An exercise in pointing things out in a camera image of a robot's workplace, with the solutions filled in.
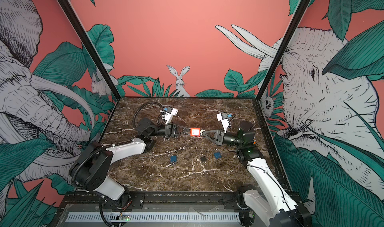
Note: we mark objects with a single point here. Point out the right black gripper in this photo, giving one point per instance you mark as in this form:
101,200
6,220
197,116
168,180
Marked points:
220,134

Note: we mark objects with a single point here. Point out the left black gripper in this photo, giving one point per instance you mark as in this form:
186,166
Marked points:
171,130

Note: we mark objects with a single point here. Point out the red safety padlock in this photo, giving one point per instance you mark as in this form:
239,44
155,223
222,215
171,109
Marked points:
195,132

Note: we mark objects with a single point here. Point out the blue padlock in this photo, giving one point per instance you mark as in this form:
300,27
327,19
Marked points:
173,160
217,155

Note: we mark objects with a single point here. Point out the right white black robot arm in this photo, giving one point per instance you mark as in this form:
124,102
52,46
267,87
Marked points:
277,208

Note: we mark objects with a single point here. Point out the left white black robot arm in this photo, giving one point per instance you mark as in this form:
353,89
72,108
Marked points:
90,171

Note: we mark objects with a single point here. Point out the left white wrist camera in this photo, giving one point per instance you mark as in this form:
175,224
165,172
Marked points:
168,113

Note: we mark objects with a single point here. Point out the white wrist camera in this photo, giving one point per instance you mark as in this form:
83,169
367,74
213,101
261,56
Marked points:
225,119
168,113

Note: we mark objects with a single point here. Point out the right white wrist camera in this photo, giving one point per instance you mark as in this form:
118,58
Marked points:
225,119

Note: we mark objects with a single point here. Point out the black mounting rail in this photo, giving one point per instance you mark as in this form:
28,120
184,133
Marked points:
140,199

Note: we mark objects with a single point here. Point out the white slotted cable duct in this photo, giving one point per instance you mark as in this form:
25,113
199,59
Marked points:
138,217

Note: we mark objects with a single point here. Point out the left black frame post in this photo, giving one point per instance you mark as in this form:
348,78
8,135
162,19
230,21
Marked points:
86,41

